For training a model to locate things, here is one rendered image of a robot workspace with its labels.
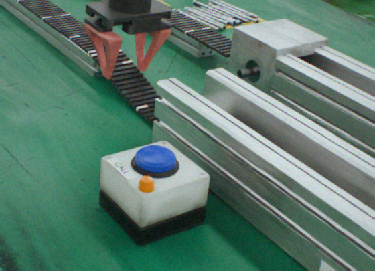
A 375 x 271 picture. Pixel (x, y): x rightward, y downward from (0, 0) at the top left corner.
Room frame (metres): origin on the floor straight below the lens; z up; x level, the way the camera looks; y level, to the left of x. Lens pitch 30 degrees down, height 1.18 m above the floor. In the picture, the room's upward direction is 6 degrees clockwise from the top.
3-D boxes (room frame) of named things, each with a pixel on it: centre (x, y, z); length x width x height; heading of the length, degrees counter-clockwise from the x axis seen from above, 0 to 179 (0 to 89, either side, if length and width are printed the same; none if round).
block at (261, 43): (0.86, -0.12, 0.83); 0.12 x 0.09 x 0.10; 128
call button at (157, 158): (0.54, 0.02, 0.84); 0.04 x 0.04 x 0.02
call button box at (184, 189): (0.54, 0.01, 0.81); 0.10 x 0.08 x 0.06; 128
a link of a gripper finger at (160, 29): (0.84, 0.07, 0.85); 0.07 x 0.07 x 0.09; 40
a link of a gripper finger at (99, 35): (0.82, 0.10, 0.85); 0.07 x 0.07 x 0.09; 40
